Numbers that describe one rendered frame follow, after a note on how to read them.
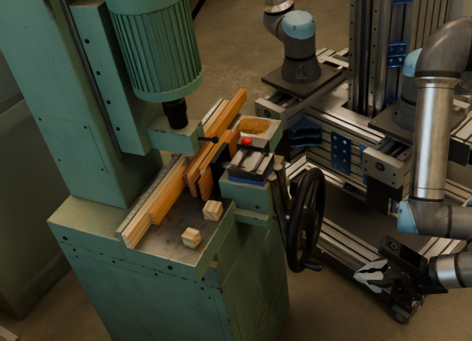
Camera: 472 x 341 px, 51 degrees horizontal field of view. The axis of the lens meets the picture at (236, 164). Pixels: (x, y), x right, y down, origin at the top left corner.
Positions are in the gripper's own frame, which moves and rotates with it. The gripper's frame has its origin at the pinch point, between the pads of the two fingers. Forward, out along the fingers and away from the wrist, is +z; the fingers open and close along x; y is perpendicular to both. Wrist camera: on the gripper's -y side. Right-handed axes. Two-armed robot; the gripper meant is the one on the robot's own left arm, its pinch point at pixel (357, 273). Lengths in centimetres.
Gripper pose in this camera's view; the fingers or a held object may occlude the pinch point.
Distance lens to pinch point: 127.5
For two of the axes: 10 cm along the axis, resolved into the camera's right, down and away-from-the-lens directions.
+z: -7.2, 2.3, 6.5
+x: 4.0, -6.3, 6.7
